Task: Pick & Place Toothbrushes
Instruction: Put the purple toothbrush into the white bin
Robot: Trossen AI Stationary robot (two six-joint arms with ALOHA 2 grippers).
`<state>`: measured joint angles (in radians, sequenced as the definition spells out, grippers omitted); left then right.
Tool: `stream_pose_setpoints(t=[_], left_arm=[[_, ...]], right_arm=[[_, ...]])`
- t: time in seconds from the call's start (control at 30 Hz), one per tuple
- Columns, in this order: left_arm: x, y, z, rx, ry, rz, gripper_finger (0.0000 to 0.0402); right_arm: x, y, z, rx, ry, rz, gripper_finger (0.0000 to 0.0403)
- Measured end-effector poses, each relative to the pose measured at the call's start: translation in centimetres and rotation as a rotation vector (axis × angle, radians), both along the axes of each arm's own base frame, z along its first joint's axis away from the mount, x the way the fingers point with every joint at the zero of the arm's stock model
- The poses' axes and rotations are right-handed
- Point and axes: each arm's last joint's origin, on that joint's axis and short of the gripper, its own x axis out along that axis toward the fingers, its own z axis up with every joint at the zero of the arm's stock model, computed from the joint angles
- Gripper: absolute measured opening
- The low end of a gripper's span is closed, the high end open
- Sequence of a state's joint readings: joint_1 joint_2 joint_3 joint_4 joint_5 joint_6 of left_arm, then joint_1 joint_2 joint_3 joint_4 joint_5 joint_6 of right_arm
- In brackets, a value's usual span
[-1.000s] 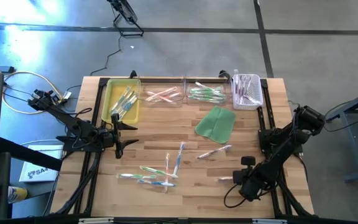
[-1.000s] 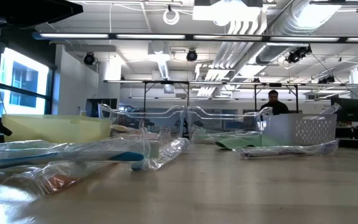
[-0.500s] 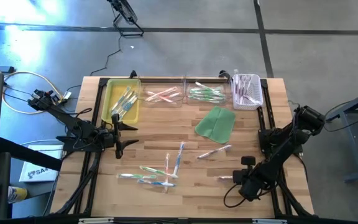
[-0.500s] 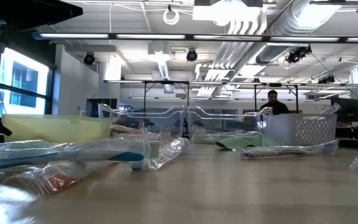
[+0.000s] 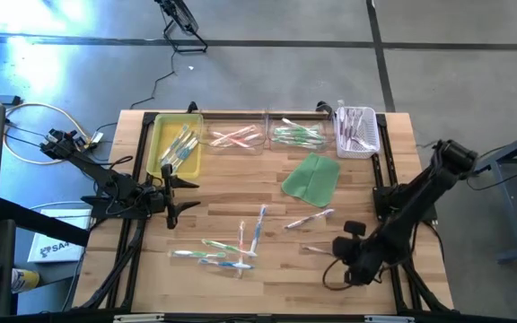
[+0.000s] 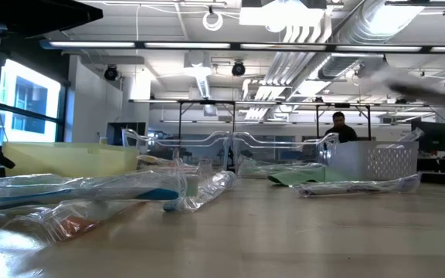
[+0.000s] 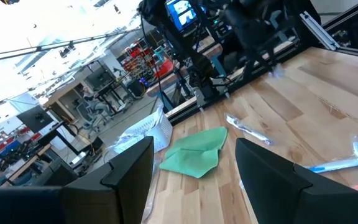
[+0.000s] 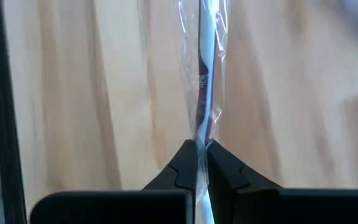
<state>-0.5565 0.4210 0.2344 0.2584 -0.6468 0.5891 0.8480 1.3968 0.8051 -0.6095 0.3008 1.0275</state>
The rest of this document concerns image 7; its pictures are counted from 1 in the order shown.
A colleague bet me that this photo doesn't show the lit computer screen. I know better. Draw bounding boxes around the lit computer screen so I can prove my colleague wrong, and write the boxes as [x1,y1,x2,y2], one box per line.
[165,0,198,31]

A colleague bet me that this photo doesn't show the grey office chair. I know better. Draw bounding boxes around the grey office chair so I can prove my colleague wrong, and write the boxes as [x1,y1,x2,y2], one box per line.
[75,101,105,138]

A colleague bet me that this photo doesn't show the silver frame bracket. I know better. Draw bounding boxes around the silver frame bracket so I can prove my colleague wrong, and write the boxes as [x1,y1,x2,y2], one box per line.
[299,11,341,51]

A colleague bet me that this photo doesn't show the black computer monitor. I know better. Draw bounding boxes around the black computer monitor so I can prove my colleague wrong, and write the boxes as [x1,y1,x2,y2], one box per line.
[16,105,55,134]

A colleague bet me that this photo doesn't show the black ceiling camera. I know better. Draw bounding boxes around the black ceiling camera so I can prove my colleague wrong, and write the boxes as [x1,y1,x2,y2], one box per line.
[59,43,76,59]

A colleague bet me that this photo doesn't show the shelf with red bins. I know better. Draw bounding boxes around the shelf with red bins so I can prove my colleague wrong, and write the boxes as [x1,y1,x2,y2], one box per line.
[119,40,177,82]

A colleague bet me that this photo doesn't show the green cloth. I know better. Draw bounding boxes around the green cloth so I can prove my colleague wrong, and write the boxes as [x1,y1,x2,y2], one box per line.
[159,126,229,179]

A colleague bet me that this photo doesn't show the person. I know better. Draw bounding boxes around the person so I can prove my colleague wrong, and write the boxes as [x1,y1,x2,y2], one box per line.
[81,86,111,116]

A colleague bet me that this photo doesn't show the white perforated plastic basket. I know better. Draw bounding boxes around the white perforated plastic basket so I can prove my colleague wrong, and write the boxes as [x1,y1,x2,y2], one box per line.
[113,107,174,155]

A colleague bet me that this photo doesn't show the blue grey metal stand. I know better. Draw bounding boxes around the blue grey metal stand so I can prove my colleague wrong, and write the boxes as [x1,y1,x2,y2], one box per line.
[146,42,229,113]

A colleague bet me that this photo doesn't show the black legged wooden desk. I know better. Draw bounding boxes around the black legged wooden desk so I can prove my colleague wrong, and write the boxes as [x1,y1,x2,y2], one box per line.
[0,123,83,187]

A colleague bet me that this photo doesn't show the purple toothbrush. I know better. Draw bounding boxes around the purple toothbrush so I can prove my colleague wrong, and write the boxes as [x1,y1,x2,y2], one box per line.
[113,124,155,155]
[225,113,275,146]

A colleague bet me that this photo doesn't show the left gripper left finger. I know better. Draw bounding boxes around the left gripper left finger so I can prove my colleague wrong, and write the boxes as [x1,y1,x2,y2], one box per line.
[0,136,155,224]

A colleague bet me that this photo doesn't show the blue toothbrush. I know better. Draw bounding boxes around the blue toothbrush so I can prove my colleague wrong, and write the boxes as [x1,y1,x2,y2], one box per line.
[306,157,358,174]

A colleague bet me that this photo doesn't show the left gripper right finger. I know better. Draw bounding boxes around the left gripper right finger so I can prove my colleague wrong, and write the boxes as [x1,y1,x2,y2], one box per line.
[235,138,358,224]

